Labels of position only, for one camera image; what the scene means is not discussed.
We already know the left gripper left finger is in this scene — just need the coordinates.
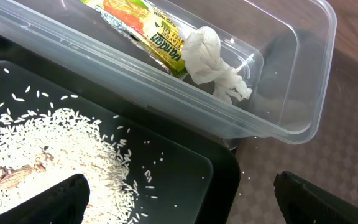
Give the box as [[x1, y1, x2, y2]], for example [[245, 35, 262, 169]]
[[0, 174, 90, 224]]

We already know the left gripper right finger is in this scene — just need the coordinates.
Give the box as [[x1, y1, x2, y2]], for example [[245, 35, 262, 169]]
[[273, 171, 358, 224]]

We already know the white tissue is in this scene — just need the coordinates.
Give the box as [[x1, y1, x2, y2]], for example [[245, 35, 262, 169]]
[[181, 26, 252, 103]]

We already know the green snack wrapper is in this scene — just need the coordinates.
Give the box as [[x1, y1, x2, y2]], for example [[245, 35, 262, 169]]
[[82, 0, 188, 80]]

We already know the spilled rice pile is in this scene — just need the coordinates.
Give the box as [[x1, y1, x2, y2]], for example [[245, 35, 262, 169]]
[[0, 61, 160, 224]]

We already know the black plastic tray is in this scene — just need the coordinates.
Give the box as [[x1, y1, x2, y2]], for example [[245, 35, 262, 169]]
[[0, 36, 239, 223]]

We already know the clear plastic bin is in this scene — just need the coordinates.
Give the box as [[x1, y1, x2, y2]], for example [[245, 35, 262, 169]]
[[0, 0, 337, 144]]

